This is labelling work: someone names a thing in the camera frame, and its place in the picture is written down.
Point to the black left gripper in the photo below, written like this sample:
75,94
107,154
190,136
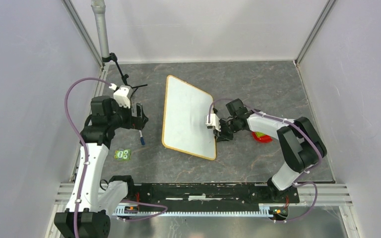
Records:
136,122

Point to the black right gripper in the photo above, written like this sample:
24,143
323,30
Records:
221,135

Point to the blue whiteboard marker pen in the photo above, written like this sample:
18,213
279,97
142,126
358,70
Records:
142,141

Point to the yellow framed whiteboard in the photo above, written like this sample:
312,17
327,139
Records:
184,120

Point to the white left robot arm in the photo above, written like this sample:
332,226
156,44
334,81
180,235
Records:
87,213

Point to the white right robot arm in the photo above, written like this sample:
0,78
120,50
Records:
300,143

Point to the red bowl with green block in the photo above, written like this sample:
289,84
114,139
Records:
261,137

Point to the green owl eraser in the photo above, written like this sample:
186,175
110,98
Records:
122,154

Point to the grey vertical pole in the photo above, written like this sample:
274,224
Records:
99,10

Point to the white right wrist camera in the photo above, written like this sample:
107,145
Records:
212,122

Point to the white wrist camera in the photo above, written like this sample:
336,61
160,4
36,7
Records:
212,122
122,95

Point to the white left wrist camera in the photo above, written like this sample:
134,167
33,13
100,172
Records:
122,95

